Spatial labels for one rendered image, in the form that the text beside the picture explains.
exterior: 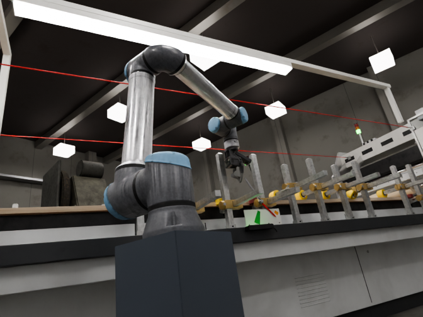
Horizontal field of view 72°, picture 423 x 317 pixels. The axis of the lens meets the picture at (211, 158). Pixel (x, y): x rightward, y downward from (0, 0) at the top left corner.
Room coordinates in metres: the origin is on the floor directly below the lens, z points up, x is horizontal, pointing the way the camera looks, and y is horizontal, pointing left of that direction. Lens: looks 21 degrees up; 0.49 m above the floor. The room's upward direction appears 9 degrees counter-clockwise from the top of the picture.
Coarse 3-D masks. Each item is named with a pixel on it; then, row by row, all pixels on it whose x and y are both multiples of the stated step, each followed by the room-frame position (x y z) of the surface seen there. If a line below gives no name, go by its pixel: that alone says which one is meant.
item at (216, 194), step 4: (212, 192) 1.34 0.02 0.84; (216, 192) 1.31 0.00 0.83; (220, 192) 1.33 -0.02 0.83; (208, 196) 1.37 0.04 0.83; (212, 196) 1.34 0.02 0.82; (216, 196) 1.32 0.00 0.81; (220, 196) 1.33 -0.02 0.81; (200, 200) 1.46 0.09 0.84; (204, 200) 1.42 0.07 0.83; (208, 200) 1.38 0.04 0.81; (212, 200) 1.38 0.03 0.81; (196, 204) 1.51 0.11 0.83; (200, 204) 1.46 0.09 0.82; (204, 204) 1.45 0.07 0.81; (196, 208) 1.51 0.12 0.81; (200, 208) 1.53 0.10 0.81
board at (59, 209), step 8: (280, 200) 2.08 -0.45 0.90; (296, 200) 2.16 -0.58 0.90; (304, 200) 2.19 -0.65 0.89; (312, 200) 2.23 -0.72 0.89; (328, 200) 2.31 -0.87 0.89; (336, 200) 2.36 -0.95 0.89; (352, 200) 2.45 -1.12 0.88; (360, 200) 2.50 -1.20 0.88; (376, 200) 2.60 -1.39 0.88; (384, 200) 2.65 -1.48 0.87; (392, 200) 2.72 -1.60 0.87; (400, 200) 2.80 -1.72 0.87; (0, 208) 1.28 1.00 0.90; (8, 208) 1.30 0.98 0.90; (16, 208) 1.31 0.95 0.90; (24, 208) 1.33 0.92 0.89; (32, 208) 1.34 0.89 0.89; (40, 208) 1.36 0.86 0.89; (48, 208) 1.38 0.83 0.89; (56, 208) 1.39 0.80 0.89; (64, 208) 1.41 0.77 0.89; (72, 208) 1.43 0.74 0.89; (80, 208) 1.45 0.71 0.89; (88, 208) 1.46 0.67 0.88; (96, 208) 1.48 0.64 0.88; (104, 208) 1.50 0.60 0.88
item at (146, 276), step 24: (144, 240) 0.79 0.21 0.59; (168, 240) 0.74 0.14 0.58; (192, 240) 0.78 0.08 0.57; (216, 240) 0.86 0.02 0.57; (120, 264) 0.86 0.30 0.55; (144, 264) 0.80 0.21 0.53; (168, 264) 0.75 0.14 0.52; (192, 264) 0.77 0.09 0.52; (216, 264) 0.85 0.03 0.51; (120, 288) 0.86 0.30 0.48; (144, 288) 0.80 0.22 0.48; (168, 288) 0.75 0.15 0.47; (192, 288) 0.76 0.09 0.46; (216, 288) 0.84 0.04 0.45; (120, 312) 0.86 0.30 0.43; (144, 312) 0.80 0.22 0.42; (168, 312) 0.75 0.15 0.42; (192, 312) 0.75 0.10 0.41; (216, 312) 0.83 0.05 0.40; (240, 312) 0.92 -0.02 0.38
